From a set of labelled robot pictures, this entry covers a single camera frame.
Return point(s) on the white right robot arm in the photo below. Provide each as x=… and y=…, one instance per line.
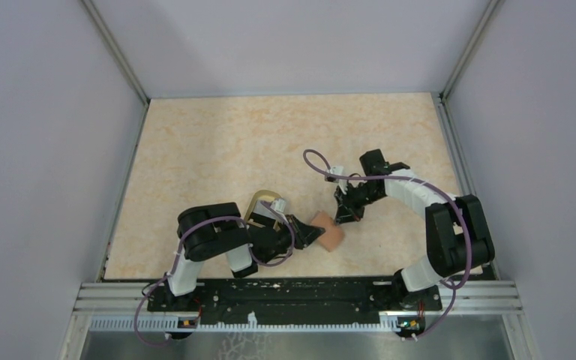
x=457, y=237

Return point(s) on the beige oval tray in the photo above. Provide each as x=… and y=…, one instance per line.
x=259, y=211

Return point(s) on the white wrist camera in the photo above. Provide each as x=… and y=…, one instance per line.
x=336, y=175
x=279, y=205

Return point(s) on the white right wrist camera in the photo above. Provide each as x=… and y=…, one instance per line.
x=336, y=175

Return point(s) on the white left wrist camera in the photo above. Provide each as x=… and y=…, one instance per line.
x=279, y=205

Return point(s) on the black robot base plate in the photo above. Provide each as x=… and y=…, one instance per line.
x=295, y=300

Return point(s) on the white slotted cable duct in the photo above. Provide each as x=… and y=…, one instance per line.
x=173, y=324

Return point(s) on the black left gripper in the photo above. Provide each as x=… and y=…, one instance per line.
x=305, y=233

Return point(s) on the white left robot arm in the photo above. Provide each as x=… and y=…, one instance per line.
x=266, y=237

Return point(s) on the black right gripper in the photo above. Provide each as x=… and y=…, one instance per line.
x=346, y=211

